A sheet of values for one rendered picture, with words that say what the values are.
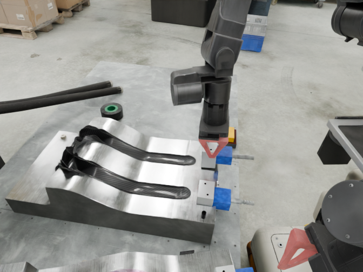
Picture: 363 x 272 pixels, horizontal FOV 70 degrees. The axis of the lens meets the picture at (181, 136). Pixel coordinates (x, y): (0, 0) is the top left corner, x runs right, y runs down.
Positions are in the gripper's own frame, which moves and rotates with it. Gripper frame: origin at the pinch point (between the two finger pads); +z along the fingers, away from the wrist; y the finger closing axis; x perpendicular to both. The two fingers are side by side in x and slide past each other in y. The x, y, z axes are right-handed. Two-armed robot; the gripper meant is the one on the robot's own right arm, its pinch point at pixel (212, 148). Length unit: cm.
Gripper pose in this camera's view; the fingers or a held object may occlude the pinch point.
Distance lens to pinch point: 66.8
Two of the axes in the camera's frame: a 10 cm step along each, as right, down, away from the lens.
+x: 9.9, 0.8, -1.2
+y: -1.5, 6.1, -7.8
